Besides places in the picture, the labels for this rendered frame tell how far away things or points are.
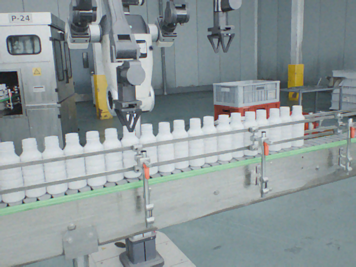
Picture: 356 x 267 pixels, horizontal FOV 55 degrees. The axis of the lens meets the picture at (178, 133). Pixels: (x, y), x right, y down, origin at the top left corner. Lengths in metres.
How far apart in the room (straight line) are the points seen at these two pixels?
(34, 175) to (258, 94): 2.87
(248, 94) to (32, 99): 2.71
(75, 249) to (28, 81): 3.77
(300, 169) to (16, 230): 1.05
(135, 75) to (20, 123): 3.90
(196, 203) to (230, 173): 0.17
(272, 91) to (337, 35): 9.98
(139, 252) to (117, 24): 1.27
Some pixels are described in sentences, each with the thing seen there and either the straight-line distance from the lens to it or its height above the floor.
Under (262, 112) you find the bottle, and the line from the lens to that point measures 1.35.
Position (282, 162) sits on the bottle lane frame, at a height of 0.96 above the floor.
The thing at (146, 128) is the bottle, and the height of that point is 1.16.
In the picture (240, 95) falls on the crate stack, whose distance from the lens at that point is 3.44.
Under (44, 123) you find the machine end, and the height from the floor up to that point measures 0.64.
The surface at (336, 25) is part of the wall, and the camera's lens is 13.70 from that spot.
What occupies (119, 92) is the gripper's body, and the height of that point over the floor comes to 1.28.
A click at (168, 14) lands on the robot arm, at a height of 1.58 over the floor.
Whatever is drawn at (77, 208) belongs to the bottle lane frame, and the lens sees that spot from 1.07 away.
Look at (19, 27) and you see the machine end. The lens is 4.76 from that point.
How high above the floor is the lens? 1.37
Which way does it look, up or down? 12 degrees down
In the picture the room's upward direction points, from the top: 2 degrees counter-clockwise
